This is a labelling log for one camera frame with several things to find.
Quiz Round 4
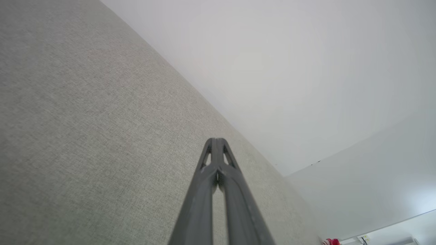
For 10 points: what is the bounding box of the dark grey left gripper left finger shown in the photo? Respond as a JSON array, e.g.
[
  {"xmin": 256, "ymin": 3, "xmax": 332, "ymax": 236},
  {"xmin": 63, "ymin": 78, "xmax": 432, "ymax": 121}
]
[{"xmin": 168, "ymin": 137, "xmax": 219, "ymax": 245}]

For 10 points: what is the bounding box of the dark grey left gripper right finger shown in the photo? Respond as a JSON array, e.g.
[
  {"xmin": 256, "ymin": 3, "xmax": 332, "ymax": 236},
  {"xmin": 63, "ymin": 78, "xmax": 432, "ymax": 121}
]
[{"xmin": 216, "ymin": 137, "xmax": 275, "ymax": 245}]

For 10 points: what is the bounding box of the grey fabric sofa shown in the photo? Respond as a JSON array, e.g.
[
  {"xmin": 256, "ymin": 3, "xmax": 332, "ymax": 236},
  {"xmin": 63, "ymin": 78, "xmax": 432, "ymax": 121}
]
[{"xmin": 0, "ymin": 0, "xmax": 323, "ymax": 245}]

